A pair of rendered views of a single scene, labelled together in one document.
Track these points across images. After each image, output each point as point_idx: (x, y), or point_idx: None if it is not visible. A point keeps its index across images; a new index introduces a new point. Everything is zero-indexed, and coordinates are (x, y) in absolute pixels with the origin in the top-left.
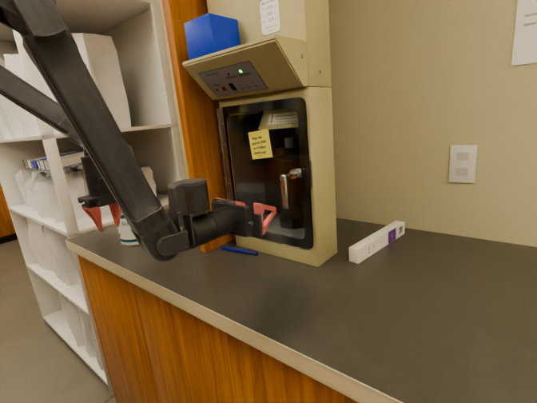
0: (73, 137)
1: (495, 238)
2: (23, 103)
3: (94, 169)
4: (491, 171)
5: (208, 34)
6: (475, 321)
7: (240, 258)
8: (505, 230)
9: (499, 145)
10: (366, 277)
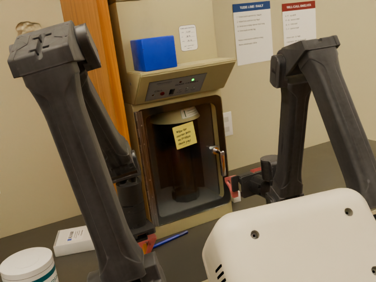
0: (134, 164)
1: (246, 164)
2: (114, 135)
3: (142, 193)
4: (238, 125)
5: (173, 52)
6: (316, 189)
7: (184, 240)
8: (249, 157)
9: (239, 109)
10: (259, 202)
